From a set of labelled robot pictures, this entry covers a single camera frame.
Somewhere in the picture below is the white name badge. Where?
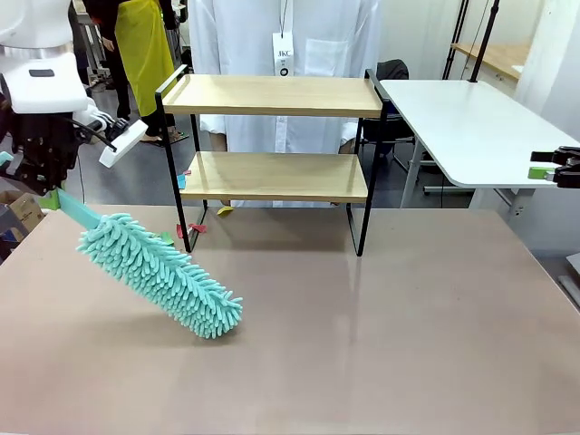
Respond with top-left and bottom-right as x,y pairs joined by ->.
271,31 -> 295,77

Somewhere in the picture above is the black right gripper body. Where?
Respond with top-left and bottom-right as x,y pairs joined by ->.
550,145 -> 580,189

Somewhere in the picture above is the person in yellow apron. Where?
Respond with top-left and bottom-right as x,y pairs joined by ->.
83,0 -> 179,142

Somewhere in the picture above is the black tripod stand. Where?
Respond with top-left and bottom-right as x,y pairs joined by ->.
441,0 -> 471,82
469,0 -> 502,84

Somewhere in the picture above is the cardboard box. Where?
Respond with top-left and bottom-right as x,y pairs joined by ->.
0,189 -> 47,241

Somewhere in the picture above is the grey metal rail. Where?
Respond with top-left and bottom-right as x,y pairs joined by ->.
556,253 -> 580,314

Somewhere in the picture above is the thin black cable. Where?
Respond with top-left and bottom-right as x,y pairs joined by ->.
74,144 -> 88,205

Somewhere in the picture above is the black chair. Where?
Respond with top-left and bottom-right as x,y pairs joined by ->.
355,58 -> 427,173

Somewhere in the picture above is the wooden background table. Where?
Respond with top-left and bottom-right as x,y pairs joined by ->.
450,41 -> 532,83

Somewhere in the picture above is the white side table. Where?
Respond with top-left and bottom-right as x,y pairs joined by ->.
377,79 -> 580,221

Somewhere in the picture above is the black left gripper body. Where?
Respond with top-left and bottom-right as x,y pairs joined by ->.
9,111 -> 82,197

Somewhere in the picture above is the black frame wooden shelf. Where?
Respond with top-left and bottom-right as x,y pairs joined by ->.
154,64 -> 391,258

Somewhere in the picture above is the teal microfibre duster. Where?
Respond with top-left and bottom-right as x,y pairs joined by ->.
0,151 -> 245,341

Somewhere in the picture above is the person in white coat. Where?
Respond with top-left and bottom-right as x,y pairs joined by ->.
187,0 -> 382,155

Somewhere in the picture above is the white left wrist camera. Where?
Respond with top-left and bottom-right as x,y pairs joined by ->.
83,106 -> 150,168

